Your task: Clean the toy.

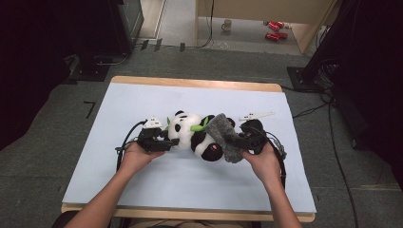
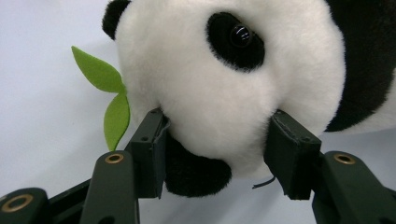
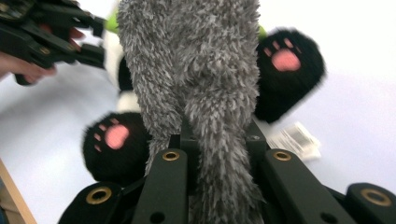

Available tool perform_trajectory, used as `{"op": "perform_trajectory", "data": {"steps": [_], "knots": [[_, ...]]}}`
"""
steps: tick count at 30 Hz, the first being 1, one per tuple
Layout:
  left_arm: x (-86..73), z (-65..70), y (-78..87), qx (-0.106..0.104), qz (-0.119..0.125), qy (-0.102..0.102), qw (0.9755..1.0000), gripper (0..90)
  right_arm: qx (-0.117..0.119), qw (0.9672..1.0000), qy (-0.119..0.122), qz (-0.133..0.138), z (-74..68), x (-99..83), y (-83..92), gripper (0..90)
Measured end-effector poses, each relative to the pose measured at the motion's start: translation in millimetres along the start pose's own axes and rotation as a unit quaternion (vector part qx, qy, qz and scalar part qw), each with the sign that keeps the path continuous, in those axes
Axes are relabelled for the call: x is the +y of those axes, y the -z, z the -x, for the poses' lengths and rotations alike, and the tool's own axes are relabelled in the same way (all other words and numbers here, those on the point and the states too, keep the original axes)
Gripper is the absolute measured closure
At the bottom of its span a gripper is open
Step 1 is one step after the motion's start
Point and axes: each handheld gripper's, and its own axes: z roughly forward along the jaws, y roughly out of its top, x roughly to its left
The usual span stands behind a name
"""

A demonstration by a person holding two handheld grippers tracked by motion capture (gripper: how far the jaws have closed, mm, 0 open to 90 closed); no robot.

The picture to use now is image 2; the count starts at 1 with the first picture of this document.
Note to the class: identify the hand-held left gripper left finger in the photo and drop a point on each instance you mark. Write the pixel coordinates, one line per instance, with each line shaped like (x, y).
(146, 155)

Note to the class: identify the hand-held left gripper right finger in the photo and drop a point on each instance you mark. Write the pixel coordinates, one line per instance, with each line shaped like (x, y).
(295, 152)

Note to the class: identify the panda plush toy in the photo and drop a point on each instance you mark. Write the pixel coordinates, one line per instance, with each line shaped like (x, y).
(218, 87)

